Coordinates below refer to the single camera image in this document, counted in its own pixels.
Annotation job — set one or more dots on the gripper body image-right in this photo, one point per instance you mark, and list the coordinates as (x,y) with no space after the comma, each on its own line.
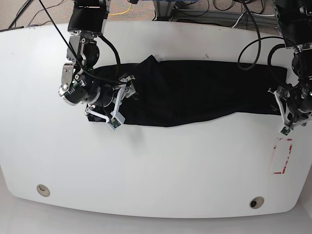
(295,105)

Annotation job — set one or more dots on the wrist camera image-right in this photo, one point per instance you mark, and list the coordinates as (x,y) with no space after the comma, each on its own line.
(286,130)

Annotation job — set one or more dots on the black t-shirt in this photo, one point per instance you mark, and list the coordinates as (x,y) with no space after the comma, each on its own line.
(178,92)

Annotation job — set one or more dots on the table cable grommet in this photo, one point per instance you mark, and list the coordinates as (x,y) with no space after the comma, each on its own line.
(256,203)
(43,190)

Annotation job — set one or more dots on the aluminium frame stand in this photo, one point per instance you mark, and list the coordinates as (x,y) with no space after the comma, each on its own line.
(241,14)

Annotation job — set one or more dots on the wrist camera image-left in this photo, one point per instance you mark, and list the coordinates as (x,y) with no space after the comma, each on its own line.
(114,123)

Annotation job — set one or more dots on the right table cable grommet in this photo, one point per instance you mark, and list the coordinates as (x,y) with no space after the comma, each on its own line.
(256,203)

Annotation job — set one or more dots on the red tape rectangle marking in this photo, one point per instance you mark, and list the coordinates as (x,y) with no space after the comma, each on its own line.
(281,153)

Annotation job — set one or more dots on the left table cable grommet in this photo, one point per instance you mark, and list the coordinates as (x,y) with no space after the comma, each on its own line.
(43,190)

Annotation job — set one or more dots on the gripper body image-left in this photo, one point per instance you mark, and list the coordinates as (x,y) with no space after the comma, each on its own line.
(107,102)

